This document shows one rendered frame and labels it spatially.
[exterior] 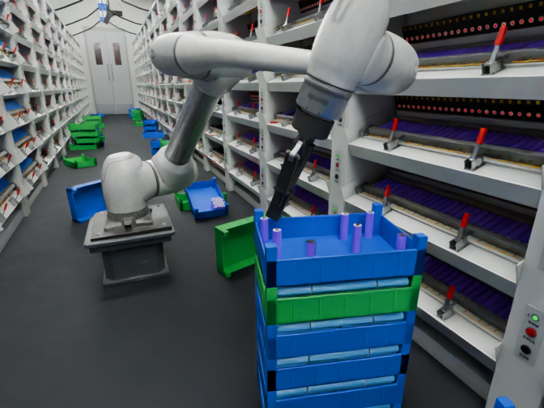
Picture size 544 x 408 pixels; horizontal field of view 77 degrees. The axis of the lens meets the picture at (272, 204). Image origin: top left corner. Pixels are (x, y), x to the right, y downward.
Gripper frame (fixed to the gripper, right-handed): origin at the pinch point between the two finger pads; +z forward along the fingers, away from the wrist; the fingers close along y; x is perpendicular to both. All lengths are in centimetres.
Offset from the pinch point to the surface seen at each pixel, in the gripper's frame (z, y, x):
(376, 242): 1.8, -10.0, 22.6
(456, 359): 27, -21, 57
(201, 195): 75, -115, -69
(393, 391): 25.7, 2.6, 39.8
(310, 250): 1.0, 9.0, 10.7
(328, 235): 5.9, -10.0, 12.2
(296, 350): 19.8, 13.1, 17.2
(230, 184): 78, -153, -68
